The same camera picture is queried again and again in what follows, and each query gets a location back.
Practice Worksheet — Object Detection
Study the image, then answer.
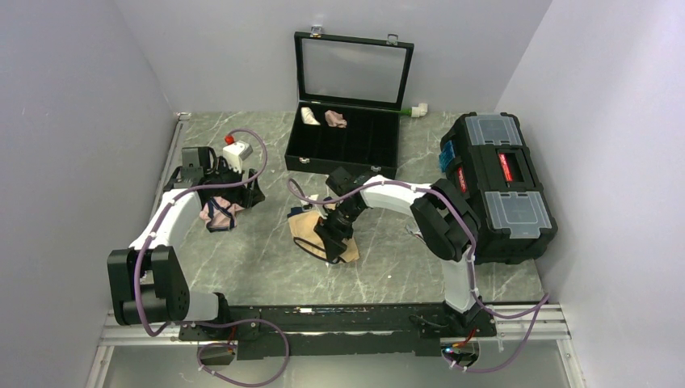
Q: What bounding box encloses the rolled white underwear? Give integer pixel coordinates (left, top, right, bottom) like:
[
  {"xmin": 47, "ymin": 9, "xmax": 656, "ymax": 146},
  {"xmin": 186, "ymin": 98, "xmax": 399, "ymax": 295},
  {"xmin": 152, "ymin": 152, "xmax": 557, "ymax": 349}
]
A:
[{"xmin": 300, "ymin": 107, "xmax": 321, "ymax": 126}]

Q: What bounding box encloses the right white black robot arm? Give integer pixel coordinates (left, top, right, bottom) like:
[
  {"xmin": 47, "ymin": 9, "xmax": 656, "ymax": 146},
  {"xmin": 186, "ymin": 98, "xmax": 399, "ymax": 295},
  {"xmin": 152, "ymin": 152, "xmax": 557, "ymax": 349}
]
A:
[{"xmin": 313, "ymin": 167, "xmax": 480, "ymax": 335}]

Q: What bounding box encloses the pink underwear navy trim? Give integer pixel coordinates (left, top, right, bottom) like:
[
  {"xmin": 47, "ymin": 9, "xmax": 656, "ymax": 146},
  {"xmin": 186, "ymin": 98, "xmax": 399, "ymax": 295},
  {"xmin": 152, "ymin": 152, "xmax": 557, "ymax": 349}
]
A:
[{"xmin": 200, "ymin": 196, "xmax": 244, "ymax": 233}]

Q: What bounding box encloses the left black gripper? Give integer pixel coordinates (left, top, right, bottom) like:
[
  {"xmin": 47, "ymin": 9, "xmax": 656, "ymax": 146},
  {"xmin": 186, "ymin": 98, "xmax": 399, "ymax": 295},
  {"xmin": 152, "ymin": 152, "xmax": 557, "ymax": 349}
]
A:
[{"xmin": 204, "ymin": 157, "xmax": 265, "ymax": 209}]

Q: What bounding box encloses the black plastic toolbox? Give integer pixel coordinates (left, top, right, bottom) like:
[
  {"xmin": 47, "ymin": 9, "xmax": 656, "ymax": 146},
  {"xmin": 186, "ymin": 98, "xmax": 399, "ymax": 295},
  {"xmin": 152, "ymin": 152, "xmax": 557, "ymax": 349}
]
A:
[{"xmin": 439, "ymin": 112, "xmax": 558, "ymax": 264}]

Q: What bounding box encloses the steel combination wrench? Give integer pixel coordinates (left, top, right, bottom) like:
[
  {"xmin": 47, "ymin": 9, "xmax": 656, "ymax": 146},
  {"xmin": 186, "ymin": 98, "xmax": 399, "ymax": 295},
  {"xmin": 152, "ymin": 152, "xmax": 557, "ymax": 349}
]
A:
[{"xmin": 406, "ymin": 225, "xmax": 424, "ymax": 242}]

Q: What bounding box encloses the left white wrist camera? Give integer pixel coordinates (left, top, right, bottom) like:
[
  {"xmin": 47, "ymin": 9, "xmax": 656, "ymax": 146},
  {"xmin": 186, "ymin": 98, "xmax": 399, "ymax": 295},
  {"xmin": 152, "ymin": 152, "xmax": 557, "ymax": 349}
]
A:
[{"xmin": 222, "ymin": 135, "xmax": 253, "ymax": 173}]

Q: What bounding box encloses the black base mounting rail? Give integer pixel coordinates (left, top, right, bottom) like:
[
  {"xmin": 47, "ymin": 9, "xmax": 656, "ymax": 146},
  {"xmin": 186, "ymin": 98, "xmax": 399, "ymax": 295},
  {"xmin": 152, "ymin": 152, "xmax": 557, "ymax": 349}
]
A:
[{"xmin": 179, "ymin": 302, "xmax": 497, "ymax": 361}]

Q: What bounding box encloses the black compartment storage box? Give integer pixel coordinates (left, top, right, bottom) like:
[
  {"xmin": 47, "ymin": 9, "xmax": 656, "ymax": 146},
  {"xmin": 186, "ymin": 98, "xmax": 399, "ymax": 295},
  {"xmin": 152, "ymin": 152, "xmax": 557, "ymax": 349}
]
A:
[{"xmin": 284, "ymin": 32, "xmax": 414, "ymax": 178}]

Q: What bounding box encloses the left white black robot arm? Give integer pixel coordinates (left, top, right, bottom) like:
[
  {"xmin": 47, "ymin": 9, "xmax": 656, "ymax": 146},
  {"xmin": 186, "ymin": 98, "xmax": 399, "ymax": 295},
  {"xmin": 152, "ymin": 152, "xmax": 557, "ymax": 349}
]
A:
[{"xmin": 107, "ymin": 141, "xmax": 265, "ymax": 340}]

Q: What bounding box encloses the beige underwear navy trim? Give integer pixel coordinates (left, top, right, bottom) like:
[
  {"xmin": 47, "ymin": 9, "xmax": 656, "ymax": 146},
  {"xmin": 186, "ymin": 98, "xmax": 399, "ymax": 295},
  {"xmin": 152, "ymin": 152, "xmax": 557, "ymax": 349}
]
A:
[{"xmin": 287, "ymin": 205, "xmax": 360, "ymax": 264}]

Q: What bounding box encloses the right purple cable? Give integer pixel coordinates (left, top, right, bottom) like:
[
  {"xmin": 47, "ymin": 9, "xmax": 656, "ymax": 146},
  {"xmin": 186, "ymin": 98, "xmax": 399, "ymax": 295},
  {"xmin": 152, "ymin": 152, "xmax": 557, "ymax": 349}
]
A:
[{"xmin": 286, "ymin": 178, "xmax": 551, "ymax": 375}]

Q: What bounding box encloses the green white pipe fitting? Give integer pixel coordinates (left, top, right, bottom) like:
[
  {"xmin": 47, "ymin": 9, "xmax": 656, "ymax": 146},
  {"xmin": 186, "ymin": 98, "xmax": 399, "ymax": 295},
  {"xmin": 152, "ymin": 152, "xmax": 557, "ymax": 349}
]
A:
[{"xmin": 399, "ymin": 103, "xmax": 428, "ymax": 118}]

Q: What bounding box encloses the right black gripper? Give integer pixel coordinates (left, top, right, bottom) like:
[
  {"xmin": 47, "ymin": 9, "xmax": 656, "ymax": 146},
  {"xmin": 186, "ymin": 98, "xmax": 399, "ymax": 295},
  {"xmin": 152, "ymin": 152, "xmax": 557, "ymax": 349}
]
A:
[{"xmin": 313, "ymin": 203, "xmax": 364, "ymax": 264}]

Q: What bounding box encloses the rolled pink underwear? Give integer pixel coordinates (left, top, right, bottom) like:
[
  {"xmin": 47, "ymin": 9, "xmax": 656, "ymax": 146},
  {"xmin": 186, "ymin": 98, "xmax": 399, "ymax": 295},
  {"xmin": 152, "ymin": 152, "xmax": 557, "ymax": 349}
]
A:
[{"xmin": 325, "ymin": 110, "xmax": 347, "ymax": 129}]

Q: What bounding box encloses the aluminium frame rail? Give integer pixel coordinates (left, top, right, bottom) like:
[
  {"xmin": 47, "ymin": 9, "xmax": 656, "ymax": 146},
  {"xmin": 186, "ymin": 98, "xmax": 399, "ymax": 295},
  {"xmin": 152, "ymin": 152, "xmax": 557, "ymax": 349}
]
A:
[{"xmin": 85, "ymin": 112, "xmax": 191, "ymax": 388}]

